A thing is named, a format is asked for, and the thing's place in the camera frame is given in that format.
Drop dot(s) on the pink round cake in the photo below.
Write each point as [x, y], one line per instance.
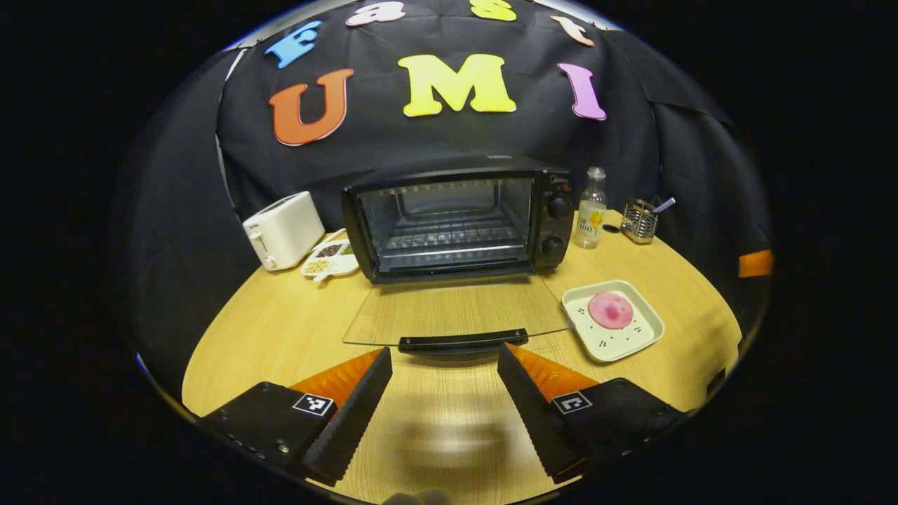
[610, 311]

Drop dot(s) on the white toaster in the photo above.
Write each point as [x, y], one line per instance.
[284, 231]

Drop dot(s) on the clear glass bottle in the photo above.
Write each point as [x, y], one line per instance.
[589, 217]

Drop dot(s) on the white divided snack dish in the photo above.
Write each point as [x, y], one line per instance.
[330, 261]

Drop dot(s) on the black electric oven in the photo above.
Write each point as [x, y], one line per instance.
[554, 231]

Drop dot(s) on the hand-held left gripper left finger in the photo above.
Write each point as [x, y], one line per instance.
[354, 414]

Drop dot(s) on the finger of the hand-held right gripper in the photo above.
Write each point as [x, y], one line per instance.
[756, 264]

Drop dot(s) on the white square plate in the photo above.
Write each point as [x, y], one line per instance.
[610, 344]

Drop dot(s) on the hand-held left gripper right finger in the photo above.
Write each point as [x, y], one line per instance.
[537, 414]

